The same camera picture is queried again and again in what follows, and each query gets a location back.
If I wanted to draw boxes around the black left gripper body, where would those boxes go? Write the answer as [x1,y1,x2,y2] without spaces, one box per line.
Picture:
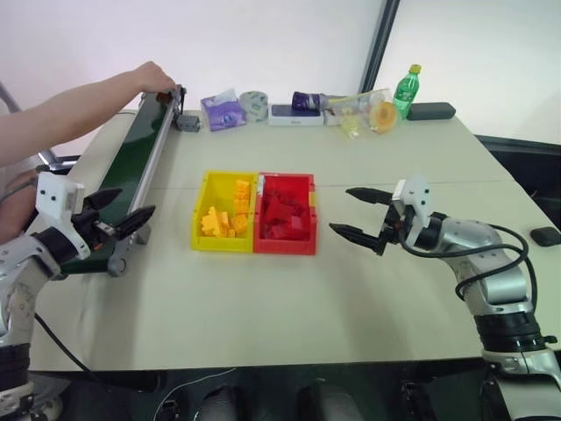
[71,208,122,252]

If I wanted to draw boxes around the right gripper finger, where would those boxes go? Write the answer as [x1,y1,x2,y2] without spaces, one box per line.
[344,187,394,206]
[329,222,387,253]

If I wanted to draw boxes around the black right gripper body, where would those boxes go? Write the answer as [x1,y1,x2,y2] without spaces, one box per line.
[374,199,416,258]

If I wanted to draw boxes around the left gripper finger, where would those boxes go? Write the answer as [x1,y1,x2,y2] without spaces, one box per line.
[112,204,157,241]
[82,187,124,215]

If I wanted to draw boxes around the clear plastic bag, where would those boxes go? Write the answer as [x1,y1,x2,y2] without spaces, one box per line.
[326,87,394,140]

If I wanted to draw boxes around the person's bare hand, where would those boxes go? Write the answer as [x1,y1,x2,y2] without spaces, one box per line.
[130,61,177,94]

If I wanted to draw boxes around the grey metal chair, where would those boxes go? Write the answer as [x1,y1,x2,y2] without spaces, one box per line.
[0,81,82,177]

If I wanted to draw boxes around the red plastic bin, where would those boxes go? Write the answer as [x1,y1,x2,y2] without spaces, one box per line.
[252,172,317,256]

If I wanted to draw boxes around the person's leg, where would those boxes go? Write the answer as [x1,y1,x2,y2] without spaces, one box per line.
[0,168,41,245]

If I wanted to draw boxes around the red toy block pile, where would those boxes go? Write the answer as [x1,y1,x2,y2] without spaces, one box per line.
[257,182,313,242]

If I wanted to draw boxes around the yellow toy block pile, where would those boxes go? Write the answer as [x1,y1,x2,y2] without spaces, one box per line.
[200,205,231,239]

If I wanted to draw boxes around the orange tape roll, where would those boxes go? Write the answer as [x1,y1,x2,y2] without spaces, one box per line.
[369,100,399,134]

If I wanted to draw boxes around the yellow plastic bin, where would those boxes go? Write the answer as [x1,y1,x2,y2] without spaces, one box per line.
[190,170,260,254]

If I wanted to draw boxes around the small yellow studded blocks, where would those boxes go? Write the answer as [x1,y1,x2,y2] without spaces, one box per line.
[227,213,249,240]

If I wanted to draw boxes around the black oblong case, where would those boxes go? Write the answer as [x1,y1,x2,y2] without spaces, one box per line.
[406,102,456,121]

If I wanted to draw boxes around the white box with blue lid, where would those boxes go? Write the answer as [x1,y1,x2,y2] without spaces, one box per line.
[267,103,325,127]

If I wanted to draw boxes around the green plastic bottle yellow cap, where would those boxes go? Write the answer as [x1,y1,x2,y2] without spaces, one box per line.
[393,63,423,120]

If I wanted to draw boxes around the yellow studded block stack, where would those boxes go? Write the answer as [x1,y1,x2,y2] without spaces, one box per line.
[231,178,253,216]

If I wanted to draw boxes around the purple foil bag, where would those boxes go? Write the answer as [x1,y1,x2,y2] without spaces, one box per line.
[292,90,328,111]

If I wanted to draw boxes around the purple tissue pack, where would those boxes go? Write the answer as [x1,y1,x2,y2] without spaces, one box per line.
[200,88,248,132]

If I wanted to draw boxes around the black side furniture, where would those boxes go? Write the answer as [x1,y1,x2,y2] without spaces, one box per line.
[475,134,561,229]

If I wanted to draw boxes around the dark window pillar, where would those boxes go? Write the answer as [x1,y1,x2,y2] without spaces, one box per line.
[359,0,401,94]

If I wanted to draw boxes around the small black oval device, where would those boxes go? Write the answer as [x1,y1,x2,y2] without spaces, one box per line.
[529,225,561,247]

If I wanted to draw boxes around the dark rounded shape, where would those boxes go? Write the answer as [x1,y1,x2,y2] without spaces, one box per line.
[195,385,247,421]

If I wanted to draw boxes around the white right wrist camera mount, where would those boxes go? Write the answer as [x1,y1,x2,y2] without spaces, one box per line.
[391,175,433,241]

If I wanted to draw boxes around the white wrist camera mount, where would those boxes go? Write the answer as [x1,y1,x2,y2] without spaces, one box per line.
[34,171,92,260]
[391,175,433,241]

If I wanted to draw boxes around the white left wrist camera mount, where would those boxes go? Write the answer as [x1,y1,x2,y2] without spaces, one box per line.
[34,171,92,260]

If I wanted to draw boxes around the green conveyor belt silver frame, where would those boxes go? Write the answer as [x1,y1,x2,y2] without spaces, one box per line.
[59,85,189,278]

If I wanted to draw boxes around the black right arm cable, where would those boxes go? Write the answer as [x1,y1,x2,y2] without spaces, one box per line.
[401,223,540,318]

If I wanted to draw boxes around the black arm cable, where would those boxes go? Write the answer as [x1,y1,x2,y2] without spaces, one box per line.
[32,311,159,392]
[401,223,540,318]

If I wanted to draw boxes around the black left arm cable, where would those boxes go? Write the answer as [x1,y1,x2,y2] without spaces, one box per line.
[32,311,159,392]

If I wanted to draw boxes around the thin white cable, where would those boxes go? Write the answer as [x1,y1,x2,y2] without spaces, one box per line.
[161,367,238,421]

